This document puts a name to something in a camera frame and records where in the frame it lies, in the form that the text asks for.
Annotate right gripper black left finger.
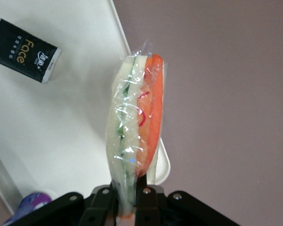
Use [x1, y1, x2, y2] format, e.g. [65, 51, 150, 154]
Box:
[78, 180, 120, 226]

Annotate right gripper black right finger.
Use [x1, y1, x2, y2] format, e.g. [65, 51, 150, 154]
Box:
[133, 174, 167, 226]

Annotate sandwich with orange filling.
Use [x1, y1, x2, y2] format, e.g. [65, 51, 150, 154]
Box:
[105, 40, 167, 220]

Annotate cream plastic tray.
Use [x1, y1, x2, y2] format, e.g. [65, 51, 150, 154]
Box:
[0, 0, 172, 214]

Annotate purple white yogurt cup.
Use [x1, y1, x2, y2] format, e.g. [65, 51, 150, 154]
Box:
[2, 191, 53, 226]

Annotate black tissue pack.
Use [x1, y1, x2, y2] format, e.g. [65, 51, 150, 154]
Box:
[0, 18, 63, 84]

